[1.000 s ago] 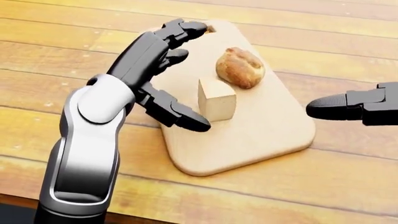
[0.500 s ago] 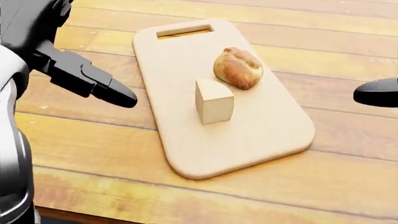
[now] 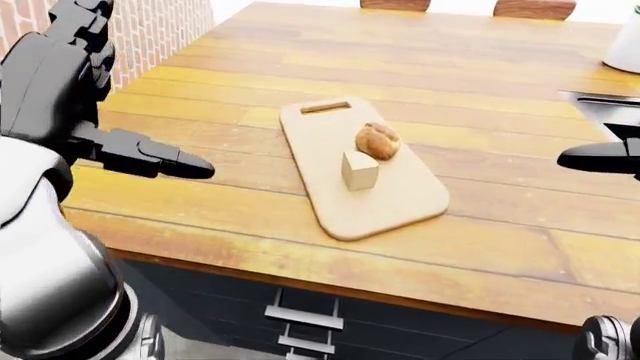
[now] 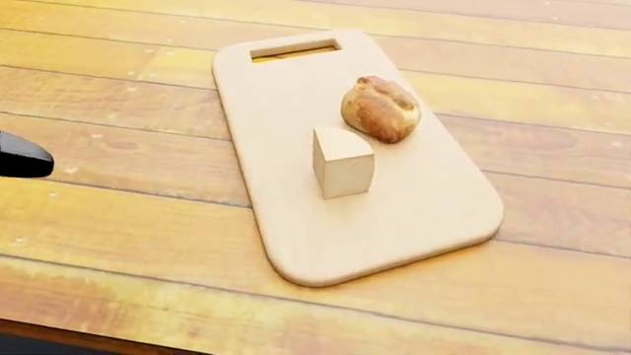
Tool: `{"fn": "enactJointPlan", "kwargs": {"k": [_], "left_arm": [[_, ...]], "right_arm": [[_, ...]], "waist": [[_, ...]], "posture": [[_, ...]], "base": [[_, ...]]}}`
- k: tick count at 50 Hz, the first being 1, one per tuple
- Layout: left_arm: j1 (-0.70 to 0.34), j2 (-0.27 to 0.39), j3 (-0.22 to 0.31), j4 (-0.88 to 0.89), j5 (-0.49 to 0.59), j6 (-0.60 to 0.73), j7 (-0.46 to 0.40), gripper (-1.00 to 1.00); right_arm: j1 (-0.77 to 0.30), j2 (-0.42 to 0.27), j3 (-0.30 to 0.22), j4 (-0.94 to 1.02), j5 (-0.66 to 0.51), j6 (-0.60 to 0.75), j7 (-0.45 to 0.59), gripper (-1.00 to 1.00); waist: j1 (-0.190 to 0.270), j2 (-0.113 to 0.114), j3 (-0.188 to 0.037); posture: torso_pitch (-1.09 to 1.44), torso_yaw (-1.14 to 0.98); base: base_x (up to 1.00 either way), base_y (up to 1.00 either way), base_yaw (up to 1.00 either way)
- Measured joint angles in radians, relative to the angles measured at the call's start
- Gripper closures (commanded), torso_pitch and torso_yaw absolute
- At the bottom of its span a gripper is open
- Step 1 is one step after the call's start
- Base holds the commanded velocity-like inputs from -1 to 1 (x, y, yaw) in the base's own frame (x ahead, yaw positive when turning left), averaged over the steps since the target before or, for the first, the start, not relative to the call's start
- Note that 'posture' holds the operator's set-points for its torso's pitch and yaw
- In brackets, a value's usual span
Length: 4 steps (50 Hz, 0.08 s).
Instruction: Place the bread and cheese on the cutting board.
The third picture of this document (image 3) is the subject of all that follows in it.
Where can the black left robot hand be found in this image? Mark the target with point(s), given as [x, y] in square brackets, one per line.
[60, 75]

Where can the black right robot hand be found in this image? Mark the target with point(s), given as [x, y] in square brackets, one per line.
[602, 155]

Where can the brown crusty bread roll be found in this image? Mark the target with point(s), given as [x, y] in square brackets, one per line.
[378, 141]

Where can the pale cheese wedge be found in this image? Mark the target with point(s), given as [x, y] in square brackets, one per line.
[358, 171]

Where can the light wooden cutting board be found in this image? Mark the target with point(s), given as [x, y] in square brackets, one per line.
[357, 172]

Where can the steel kitchen sink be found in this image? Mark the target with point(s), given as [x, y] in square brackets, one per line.
[607, 107]

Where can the white ceramic vase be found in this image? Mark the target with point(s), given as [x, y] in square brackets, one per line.
[625, 45]

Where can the brown wooden chair back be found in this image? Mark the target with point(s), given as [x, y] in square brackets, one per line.
[534, 7]
[395, 3]

